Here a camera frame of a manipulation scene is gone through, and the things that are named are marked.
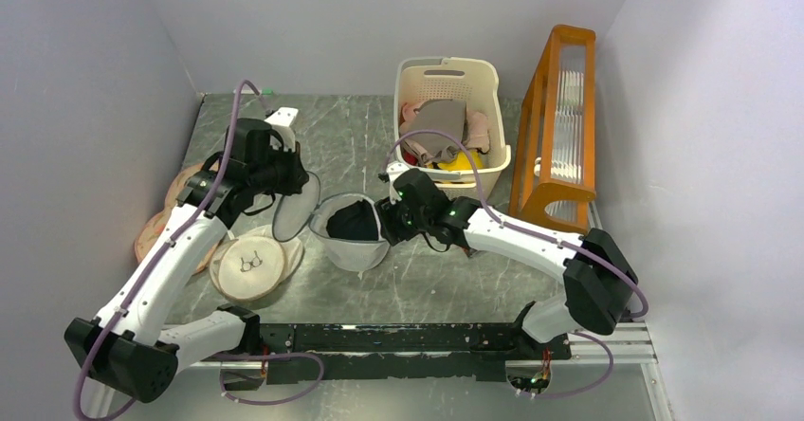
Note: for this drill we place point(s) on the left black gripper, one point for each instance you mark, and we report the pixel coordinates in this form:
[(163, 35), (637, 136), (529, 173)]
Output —
[(298, 175)]

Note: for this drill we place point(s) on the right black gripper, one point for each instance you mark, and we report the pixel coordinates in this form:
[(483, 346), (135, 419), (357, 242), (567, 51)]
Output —
[(392, 228)]

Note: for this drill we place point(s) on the black bra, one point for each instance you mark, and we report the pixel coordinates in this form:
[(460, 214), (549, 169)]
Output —
[(355, 222)]

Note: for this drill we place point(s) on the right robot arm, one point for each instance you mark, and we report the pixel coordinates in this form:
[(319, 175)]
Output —
[(596, 280)]

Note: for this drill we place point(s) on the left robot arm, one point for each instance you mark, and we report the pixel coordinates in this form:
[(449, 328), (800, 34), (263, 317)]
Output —
[(126, 346)]

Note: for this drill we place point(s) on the cream plastic laundry basket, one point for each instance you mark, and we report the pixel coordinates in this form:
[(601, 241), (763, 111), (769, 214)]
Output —
[(473, 81)]

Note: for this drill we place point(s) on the red cloth in basket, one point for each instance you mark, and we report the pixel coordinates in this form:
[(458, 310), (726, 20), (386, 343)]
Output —
[(410, 158)]

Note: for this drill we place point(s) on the yellow toy in basket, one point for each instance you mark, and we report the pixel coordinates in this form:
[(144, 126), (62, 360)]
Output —
[(461, 162)]

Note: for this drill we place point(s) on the beige round fabric pad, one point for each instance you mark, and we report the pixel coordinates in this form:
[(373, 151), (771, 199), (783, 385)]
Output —
[(248, 267)]

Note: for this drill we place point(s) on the grey brown cloth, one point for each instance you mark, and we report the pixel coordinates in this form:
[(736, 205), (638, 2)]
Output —
[(438, 124)]

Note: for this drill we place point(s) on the pink cloth in basket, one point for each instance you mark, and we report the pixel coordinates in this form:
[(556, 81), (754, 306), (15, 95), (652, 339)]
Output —
[(475, 135)]

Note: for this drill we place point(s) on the floral pink oven mitt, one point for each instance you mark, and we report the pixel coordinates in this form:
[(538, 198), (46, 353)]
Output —
[(155, 226)]

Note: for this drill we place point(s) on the orange wooden rack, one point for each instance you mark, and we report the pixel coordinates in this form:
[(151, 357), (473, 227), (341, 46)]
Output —
[(554, 168)]

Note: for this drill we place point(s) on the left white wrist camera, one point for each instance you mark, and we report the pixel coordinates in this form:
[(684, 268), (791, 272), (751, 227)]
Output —
[(282, 120)]

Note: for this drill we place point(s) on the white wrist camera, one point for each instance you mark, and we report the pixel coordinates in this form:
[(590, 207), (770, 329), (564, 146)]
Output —
[(392, 172), (282, 120)]

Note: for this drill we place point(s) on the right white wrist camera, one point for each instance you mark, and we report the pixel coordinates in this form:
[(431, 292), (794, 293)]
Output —
[(392, 172)]

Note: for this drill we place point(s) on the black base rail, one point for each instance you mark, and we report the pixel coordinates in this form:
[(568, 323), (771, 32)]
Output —
[(404, 350)]

